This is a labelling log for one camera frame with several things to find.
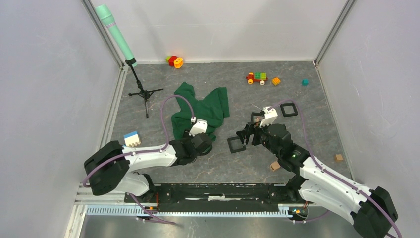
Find green fabric garment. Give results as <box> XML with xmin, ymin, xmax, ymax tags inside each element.
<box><xmin>171</xmin><ymin>82</ymin><xmax>230</xmax><ymax>141</ymax></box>

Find tan wooden cube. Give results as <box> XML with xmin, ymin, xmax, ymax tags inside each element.
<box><xmin>334</xmin><ymin>154</ymin><xmax>344</xmax><ymax>162</ymax></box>

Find blue white toy brick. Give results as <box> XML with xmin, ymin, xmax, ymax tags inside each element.
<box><xmin>123</xmin><ymin>131</ymin><xmax>141</xmax><ymax>147</ymax></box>

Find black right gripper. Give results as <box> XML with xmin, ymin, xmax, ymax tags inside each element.
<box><xmin>236</xmin><ymin>118</ymin><xmax>281</xmax><ymax>158</ymax></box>

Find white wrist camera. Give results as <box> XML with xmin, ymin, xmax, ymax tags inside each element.
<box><xmin>189</xmin><ymin>119</ymin><xmax>208</xmax><ymax>137</ymax></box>
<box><xmin>259</xmin><ymin>107</ymin><xmax>278</xmax><ymax>128</ymax></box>

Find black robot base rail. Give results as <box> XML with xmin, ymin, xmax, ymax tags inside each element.
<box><xmin>136</xmin><ymin>183</ymin><xmax>306</xmax><ymax>213</ymax></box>

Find black tripod microphone stand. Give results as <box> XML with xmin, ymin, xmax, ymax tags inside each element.
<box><xmin>125</xmin><ymin>58</ymin><xmax>164</xmax><ymax>118</ymax></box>

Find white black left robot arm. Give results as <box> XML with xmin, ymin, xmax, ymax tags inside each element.
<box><xmin>82</xmin><ymin>133</ymin><xmax>212</xmax><ymax>202</ymax></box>

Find tan wooden block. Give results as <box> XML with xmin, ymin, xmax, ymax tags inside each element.
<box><xmin>270</xmin><ymin>161</ymin><xmax>281</xmax><ymax>171</ymax></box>

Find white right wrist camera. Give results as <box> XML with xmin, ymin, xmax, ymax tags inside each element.
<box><xmin>259</xmin><ymin>107</ymin><xmax>278</xmax><ymax>128</ymax></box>

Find mint green microphone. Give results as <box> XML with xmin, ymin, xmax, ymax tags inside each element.
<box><xmin>95</xmin><ymin>4</ymin><xmax>137</xmax><ymax>67</ymax></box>

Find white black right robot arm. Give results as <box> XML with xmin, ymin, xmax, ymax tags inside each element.
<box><xmin>236</xmin><ymin>122</ymin><xmax>398</xmax><ymax>238</ymax></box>

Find red orange green toy blocks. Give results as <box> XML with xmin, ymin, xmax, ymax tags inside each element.
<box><xmin>166</xmin><ymin>55</ymin><xmax>184</xmax><ymax>69</ymax></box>

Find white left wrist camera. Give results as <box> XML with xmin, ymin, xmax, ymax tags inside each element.
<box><xmin>189</xmin><ymin>119</ymin><xmax>208</xmax><ymax>137</ymax></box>

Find orange toy brick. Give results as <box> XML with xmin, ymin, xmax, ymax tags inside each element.
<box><xmin>271</xmin><ymin>77</ymin><xmax>281</xmax><ymax>86</ymax></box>

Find black display frame box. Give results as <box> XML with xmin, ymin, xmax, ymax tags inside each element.
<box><xmin>251</xmin><ymin>112</ymin><xmax>264</xmax><ymax>126</ymax></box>

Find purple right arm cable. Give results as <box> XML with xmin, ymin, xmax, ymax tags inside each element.
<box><xmin>272</xmin><ymin>99</ymin><xmax>403</xmax><ymax>238</ymax></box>

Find black square frame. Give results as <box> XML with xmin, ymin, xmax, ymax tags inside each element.
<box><xmin>280</xmin><ymin>102</ymin><xmax>299</xmax><ymax>118</ymax></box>

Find colourful toy brick car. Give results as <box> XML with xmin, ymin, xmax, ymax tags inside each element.
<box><xmin>246</xmin><ymin>72</ymin><xmax>268</xmax><ymax>86</ymax></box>

